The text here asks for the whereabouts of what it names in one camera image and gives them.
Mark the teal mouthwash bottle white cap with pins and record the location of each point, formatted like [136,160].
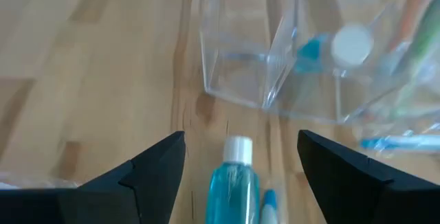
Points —
[233,189]
[350,43]

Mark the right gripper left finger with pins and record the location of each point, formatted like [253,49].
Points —
[103,196]

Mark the clear plastic bag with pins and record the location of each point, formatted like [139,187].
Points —
[240,28]

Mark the blue toothbrush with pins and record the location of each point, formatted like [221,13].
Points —
[269,205]
[395,143]

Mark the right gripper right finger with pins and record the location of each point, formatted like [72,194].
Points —
[361,189]

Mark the orange toothbrush in clear wrapper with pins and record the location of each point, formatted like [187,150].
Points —
[410,14]

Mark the green toothbrush in clear wrapper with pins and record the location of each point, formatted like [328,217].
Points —
[426,45]

